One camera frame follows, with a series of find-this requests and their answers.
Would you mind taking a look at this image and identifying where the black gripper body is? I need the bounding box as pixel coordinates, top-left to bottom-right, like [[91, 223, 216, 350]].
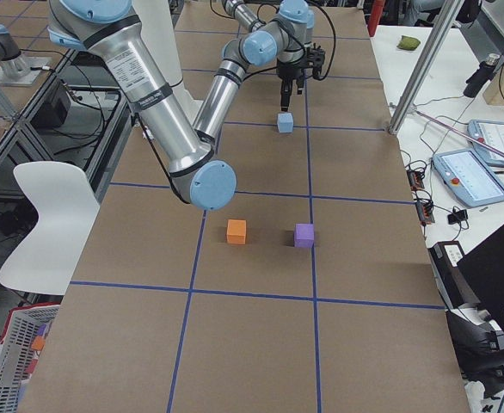
[[276, 60, 307, 86]]

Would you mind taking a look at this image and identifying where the light blue foam block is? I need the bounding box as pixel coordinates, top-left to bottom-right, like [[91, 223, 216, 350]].
[[277, 112, 294, 133]]

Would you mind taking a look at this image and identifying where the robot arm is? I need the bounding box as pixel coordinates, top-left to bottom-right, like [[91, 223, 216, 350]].
[[193, 1, 314, 144], [49, 1, 237, 210]]

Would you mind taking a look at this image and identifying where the purple foam block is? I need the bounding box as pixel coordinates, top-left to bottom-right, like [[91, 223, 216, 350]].
[[294, 223, 315, 249]]

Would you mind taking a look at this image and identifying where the orange foam block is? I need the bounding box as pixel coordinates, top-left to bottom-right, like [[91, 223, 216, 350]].
[[226, 219, 247, 245]]

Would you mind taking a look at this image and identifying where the red cylinder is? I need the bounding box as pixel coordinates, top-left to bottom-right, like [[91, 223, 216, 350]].
[[367, 0, 385, 37]]

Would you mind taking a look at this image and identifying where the green bean bag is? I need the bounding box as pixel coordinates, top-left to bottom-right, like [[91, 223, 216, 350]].
[[396, 35, 421, 52]]

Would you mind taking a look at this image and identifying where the small electronics board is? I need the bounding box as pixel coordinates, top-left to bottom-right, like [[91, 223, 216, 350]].
[[406, 168, 435, 226]]

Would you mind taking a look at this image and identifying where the near teach pendant tablet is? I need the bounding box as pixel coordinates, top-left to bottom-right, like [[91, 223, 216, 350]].
[[433, 149, 504, 207]]

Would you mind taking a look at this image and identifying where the teach pendant tablet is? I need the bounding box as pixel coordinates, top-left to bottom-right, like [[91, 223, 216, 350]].
[[468, 120, 504, 168], [433, 149, 504, 207]]

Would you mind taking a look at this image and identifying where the reacher grabber tool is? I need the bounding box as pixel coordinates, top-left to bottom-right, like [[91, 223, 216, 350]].
[[412, 109, 504, 158]]

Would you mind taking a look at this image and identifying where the far teach pendant tablet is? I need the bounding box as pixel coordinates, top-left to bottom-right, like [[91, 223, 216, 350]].
[[468, 120, 504, 168]]

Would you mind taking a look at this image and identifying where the white plastic chair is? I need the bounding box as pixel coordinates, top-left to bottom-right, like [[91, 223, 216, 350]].
[[0, 161, 100, 296]]

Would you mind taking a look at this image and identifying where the black power adapter box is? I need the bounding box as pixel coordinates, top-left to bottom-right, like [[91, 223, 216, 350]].
[[428, 241, 480, 308]]

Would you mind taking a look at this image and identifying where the white perforated basket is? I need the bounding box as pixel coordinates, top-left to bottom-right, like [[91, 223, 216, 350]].
[[0, 303, 59, 412]]

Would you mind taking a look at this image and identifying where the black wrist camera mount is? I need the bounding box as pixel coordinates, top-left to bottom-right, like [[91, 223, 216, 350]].
[[305, 43, 326, 81]]

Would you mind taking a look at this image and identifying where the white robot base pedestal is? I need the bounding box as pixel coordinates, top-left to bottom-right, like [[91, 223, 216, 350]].
[[142, 0, 204, 141]]

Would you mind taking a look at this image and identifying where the aluminium frame post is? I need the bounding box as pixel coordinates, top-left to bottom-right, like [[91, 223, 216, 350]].
[[388, 0, 464, 135]]

